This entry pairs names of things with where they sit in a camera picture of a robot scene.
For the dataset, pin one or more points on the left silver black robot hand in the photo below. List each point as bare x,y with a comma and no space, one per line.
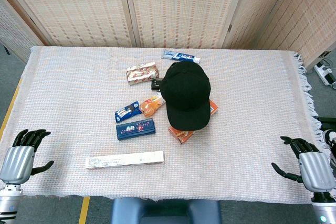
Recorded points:
17,162

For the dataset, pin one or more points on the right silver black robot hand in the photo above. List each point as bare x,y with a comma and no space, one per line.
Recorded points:
315,169

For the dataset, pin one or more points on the black baseball cap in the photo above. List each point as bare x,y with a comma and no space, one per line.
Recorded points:
186,93

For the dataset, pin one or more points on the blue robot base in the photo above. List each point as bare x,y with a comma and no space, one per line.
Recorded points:
165,212

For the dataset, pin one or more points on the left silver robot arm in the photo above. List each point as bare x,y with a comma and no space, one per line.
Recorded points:
9,200

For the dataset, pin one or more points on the long white box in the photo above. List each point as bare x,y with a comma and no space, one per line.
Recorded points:
124,159

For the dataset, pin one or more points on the dark blue flat box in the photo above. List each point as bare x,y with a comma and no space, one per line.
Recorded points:
135,129

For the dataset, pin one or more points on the orange cardboard box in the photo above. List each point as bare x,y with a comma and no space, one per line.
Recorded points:
181,135

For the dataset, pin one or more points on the red white snack pack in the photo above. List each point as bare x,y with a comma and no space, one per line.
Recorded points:
141,73

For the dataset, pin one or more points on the black white shoe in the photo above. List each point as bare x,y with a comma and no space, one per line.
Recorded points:
331,140

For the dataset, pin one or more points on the pink woven tablecloth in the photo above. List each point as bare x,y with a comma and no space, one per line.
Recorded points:
236,129

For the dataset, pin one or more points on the white power strip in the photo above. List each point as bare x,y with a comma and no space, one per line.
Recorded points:
325,73

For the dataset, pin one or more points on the blue cookie packet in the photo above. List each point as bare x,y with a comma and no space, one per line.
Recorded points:
127,111

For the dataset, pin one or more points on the orange snack bag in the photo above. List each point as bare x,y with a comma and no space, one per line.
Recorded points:
151,106

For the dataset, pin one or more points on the small black device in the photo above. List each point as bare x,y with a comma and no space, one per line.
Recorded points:
156,83

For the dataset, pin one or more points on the woven folding screen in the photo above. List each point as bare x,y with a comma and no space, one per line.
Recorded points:
78,9

